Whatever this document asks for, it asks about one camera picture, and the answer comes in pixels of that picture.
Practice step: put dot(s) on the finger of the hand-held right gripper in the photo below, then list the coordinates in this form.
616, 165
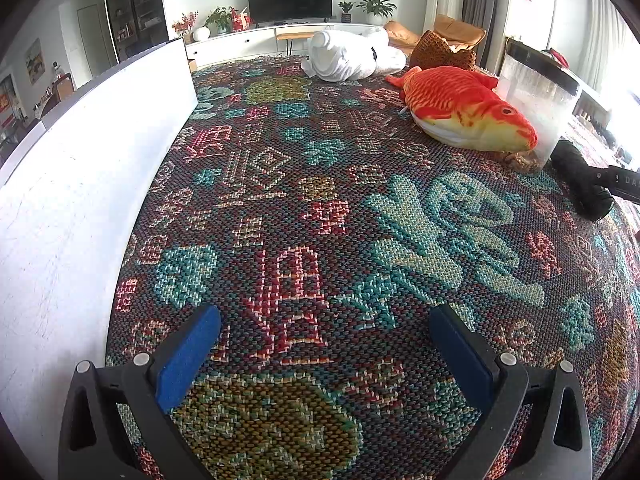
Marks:
603, 176

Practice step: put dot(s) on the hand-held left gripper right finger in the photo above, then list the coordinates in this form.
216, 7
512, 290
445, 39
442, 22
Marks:
460, 355

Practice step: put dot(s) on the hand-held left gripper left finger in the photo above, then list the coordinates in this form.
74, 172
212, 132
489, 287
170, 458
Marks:
187, 355

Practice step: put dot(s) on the black fluffy cloth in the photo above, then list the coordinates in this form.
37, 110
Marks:
575, 175

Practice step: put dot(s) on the clear plastic jar black lid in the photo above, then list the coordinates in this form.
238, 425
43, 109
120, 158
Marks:
540, 105

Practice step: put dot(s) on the orange fish plush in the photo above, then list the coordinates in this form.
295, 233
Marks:
460, 107

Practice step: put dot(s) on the red cloth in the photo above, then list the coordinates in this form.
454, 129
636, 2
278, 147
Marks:
556, 56

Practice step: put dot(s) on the patterned woven blanket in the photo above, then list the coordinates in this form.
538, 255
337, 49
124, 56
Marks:
325, 235

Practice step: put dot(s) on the brown knitted item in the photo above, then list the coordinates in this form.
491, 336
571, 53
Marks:
440, 52

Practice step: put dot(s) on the orange lounge chair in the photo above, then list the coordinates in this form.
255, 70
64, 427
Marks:
455, 30

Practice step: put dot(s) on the grey curtain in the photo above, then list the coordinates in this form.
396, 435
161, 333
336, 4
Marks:
475, 0

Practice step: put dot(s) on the large green potted plant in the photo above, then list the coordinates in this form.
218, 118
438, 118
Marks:
375, 7

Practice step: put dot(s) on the white plush toy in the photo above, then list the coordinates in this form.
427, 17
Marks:
345, 57

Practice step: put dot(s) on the small green potted plant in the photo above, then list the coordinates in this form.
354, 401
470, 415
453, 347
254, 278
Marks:
346, 10

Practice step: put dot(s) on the white television console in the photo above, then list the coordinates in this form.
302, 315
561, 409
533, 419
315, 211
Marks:
240, 42

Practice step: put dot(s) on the white round vase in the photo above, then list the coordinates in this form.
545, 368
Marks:
201, 33

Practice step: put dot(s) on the red flower bouquet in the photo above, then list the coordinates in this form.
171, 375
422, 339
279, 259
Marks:
184, 22

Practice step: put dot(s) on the bushy green potted plant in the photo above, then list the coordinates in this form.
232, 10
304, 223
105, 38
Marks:
219, 19

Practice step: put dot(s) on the red table decoration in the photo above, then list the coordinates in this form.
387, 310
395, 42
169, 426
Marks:
241, 20

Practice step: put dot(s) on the dark glass cabinet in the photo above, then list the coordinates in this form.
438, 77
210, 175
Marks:
135, 10

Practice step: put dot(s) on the black television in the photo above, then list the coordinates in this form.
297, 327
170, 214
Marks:
290, 2

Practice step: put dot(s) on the framed wall picture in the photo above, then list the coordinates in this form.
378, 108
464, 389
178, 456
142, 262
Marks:
35, 60

